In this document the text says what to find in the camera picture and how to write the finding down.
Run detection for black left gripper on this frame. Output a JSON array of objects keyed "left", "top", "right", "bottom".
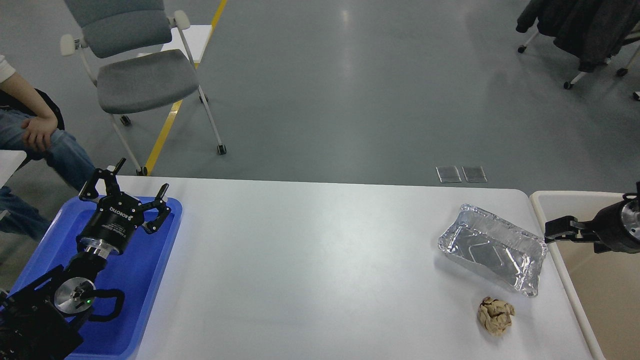
[{"left": 76, "top": 157, "right": 172, "bottom": 256}]

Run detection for white side table corner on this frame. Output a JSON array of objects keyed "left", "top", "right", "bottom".
[{"left": 0, "top": 150, "right": 26, "bottom": 187}]

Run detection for grey office chair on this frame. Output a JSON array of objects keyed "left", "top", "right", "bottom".
[{"left": 60, "top": 0, "right": 227, "bottom": 176}]

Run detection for aluminium foil tray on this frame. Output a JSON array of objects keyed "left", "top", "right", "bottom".
[{"left": 437, "top": 203, "right": 548, "bottom": 297}]

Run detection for seated person's jeans legs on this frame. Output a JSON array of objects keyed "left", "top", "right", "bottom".
[{"left": 0, "top": 107, "right": 97, "bottom": 241}]

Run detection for floor outlet plate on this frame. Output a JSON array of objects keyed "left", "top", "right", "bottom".
[
  {"left": 462, "top": 165, "right": 488, "bottom": 183},
  {"left": 435, "top": 165, "right": 462, "bottom": 183}
]

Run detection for crumpled brown paper ball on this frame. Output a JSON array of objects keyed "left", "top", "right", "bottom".
[{"left": 477, "top": 296, "right": 515, "bottom": 337}]

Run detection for chair with dark coats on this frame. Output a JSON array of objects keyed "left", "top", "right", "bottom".
[{"left": 516, "top": 0, "right": 639, "bottom": 91}]

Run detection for seated person's hand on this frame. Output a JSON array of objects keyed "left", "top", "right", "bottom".
[{"left": 21, "top": 115, "right": 58, "bottom": 153}]

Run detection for white board behind chair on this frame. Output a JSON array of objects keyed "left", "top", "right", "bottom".
[{"left": 136, "top": 24, "right": 213, "bottom": 64}]

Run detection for right floor outlet plate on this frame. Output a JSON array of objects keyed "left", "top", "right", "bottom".
[{"left": 462, "top": 165, "right": 488, "bottom": 183}]

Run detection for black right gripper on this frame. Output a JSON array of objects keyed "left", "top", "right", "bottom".
[{"left": 544, "top": 199, "right": 640, "bottom": 254}]

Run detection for beige plastic bin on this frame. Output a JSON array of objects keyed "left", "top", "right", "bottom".
[{"left": 530, "top": 191, "right": 640, "bottom": 360}]

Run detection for seated person's forearm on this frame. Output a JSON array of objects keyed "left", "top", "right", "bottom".
[{"left": 0, "top": 71, "right": 57, "bottom": 123}]

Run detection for blue plastic tray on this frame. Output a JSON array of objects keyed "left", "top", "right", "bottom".
[{"left": 11, "top": 197, "right": 183, "bottom": 360}]

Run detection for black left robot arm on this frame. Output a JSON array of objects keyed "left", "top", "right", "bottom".
[{"left": 1, "top": 158, "right": 172, "bottom": 360}]

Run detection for left floor outlet plate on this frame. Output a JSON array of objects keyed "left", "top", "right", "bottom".
[{"left": 435, "top": 165, "right": 462, "bottom": 183}]

